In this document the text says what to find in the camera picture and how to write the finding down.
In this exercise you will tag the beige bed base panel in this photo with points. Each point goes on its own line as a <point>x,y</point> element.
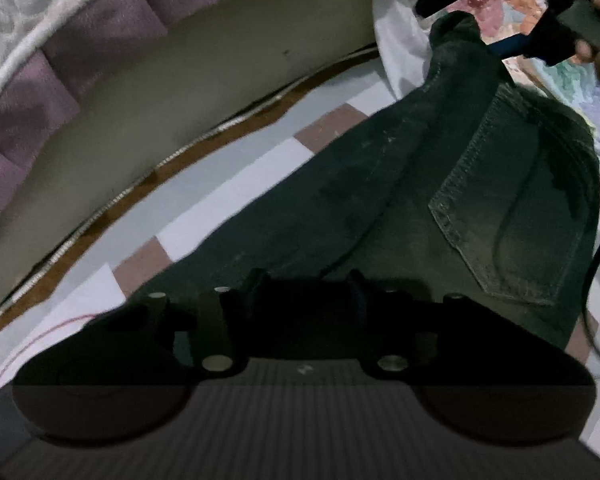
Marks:
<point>205,75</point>

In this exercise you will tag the white quilted cloth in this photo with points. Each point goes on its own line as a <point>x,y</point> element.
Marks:
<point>405,35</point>

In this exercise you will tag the colourful floral bedsheet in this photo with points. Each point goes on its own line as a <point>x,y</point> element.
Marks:
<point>570,90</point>

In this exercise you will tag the white quilted bedspread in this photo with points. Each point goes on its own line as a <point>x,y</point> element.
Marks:
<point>20,5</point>

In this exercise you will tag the purple ruffled bed skirt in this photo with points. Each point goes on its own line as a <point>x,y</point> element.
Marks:
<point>95,45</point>

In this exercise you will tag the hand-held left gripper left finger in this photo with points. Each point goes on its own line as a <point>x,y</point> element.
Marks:
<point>258,286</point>

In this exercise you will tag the dark green jeans pants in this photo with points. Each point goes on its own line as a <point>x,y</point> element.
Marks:
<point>380,185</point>

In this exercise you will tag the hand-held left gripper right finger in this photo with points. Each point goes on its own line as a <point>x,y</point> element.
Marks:
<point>358,290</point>

